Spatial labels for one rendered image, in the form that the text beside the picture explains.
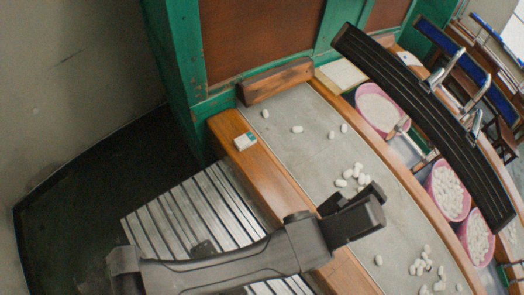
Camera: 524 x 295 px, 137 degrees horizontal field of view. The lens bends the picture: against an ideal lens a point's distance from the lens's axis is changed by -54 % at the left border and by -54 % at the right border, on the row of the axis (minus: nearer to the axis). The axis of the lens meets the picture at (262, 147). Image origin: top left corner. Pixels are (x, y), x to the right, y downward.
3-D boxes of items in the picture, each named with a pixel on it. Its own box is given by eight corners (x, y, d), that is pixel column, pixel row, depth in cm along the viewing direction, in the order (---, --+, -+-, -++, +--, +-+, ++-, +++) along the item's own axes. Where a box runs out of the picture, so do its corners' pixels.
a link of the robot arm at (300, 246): (320, 204, 30) (83, 248, 16) (343, 262, 26) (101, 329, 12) (283, 227, 40) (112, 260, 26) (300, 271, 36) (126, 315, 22)
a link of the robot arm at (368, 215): (370, 183, 34) (345, 182, 25) (391, 229, 30) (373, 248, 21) (316, 213, 40) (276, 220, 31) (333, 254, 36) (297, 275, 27)
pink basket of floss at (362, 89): (403, 154, 80) (416, 141, 72) (347, 139, 81) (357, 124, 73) (395, 106, 94) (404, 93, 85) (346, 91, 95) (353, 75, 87)
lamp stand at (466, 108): (426, 155, 81) (492, 90, 42) (397, 123, 88) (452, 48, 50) (438, 137, 87) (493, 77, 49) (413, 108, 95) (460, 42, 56)
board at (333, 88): (334, 96, 79) (335, 95, 78) (308, 72, 85) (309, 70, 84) (378, 74, 91) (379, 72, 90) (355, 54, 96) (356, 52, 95)
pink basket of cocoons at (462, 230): (466, 283, 51) (482, 280, 43) (443, 243, 61) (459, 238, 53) (485, 239, 60) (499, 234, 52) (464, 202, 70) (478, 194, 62)
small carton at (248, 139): (239, 151, 65) (239, 148, 63) (233, 143, 66) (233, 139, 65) (257, 142, 67) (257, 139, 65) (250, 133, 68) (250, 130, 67)
